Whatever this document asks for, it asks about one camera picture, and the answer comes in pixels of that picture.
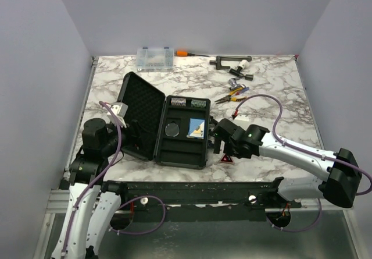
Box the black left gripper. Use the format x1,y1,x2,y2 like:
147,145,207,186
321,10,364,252
103,117,158,156

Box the red triangle all-in button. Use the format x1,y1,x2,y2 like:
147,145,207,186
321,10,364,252
219,154,235,165

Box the clear round dealer button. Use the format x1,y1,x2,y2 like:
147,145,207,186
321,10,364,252
164,122,180,137

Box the black foam lined carry case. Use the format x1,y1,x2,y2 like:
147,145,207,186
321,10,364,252
117,72,210,170

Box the blue playing card deck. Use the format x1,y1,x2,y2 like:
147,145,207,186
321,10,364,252
187,118,205,140

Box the green blue poker chip stack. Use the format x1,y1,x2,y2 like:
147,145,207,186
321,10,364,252
191,99,206,108

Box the orange blue poker chip stack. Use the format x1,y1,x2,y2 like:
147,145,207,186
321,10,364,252
170,97,187,107

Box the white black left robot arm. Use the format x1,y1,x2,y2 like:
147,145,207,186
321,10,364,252
51,118,158,258

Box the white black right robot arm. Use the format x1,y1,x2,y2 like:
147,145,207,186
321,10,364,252
213,119,362,208

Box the yellow black pliers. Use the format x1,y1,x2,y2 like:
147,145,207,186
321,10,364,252
215,89,246,104

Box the white cylinder connector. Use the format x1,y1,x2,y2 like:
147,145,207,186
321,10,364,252
238,60,249,70

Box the black metal puller tool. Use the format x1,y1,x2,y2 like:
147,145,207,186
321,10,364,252
209,55,252,70

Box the clear plastic screw box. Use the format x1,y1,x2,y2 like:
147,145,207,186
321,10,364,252
136,47,174,72

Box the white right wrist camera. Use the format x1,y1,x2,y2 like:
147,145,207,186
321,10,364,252
234,114,249,122

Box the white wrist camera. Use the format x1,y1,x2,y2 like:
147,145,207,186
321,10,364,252
234,114,249,122
106,102,128,128

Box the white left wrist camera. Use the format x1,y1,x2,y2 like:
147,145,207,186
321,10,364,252
106,102,128,128

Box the clear handle red screwdriver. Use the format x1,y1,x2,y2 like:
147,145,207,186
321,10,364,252
233,87,250,96

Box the black T-handle tool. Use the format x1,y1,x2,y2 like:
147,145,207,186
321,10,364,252
229,67,254,81

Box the aluminium rail frame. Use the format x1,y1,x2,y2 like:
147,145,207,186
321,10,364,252
46,186,354,213

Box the orange handle screwdriver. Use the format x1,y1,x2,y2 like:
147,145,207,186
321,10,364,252
175,50,209,57

